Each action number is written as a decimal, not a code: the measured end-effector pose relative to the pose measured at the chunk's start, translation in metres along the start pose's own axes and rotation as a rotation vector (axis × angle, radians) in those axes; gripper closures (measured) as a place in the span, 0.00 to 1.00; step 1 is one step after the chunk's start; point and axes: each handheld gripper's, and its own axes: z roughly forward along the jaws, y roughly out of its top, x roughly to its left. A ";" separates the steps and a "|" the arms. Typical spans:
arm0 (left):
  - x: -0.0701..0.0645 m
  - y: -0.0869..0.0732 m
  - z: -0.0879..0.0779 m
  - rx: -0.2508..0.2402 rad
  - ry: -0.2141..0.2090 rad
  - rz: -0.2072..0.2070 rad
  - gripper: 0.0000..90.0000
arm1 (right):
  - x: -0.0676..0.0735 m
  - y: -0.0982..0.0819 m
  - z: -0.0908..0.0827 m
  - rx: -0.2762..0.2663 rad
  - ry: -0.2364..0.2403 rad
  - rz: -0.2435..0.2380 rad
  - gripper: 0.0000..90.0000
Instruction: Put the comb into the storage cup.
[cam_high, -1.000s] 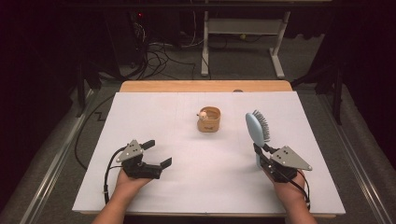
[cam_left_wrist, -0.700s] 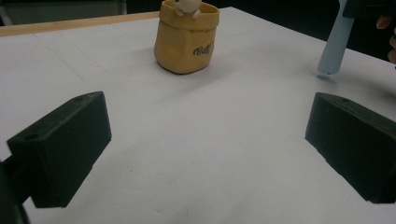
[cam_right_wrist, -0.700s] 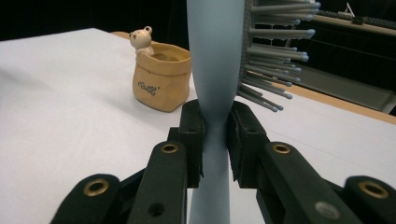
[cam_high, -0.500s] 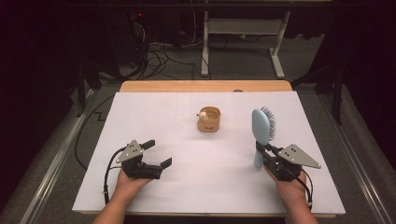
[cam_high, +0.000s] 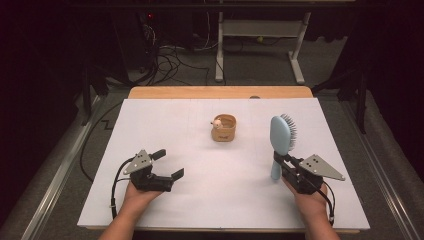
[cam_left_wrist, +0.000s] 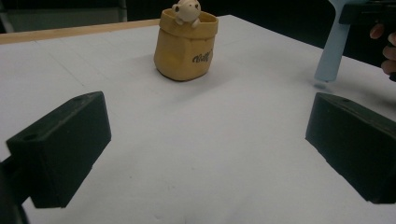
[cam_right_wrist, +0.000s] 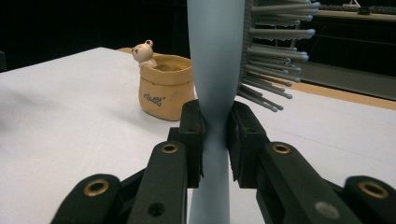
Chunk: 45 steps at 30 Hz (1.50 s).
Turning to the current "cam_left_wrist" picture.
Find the metal stand pole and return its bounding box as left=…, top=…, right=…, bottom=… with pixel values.
left=117, top=0, right=128, bottom=23
left=0, top=11, right=15, bottom=34

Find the yellow bag-shaped bear holder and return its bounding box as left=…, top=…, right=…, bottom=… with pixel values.
left=153, top=0, right=219, bottom=82

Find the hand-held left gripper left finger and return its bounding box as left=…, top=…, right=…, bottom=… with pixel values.
left=6, top=91, right=112, bottom=209

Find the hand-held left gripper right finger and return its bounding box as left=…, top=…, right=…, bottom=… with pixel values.
left=305, top=92, right=396, bottom=204

